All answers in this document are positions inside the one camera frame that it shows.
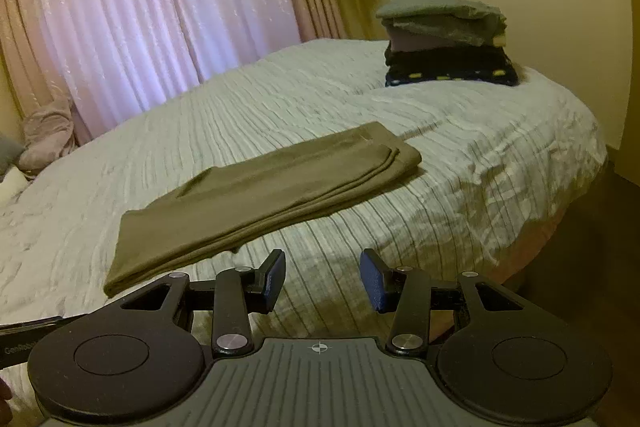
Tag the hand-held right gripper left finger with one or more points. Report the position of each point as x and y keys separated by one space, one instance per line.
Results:
x=274 y=279

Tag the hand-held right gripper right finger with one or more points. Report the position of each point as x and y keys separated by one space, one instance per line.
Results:
x=375 y=279

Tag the olive green pants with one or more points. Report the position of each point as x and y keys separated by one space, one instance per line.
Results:
x=260 y=202

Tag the white pillow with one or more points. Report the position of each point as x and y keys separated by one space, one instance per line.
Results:
x=11 y=184

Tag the pink bed sheet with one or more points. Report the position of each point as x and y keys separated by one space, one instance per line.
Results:
x=530 y=247

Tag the striped grey bedspread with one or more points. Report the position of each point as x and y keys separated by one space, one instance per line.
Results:
x=300 y=97

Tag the grey pillow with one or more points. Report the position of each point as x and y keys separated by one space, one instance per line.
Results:
x=9 y=154

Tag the crumpled pink cloth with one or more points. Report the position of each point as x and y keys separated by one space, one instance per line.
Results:
x=47 y=137

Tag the navy dotted folded garment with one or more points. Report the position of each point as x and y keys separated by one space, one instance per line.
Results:
x=450 y=78

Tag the black folded garment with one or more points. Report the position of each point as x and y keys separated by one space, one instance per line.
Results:
x=450 y=57

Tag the pink folded garment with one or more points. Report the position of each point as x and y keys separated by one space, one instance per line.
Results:
x=425 y=42

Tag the grey folded garment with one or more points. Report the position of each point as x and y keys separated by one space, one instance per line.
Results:
x=435 y=9
x=450 y=33

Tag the pink curtains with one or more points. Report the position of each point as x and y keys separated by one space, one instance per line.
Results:
x=150 y=7

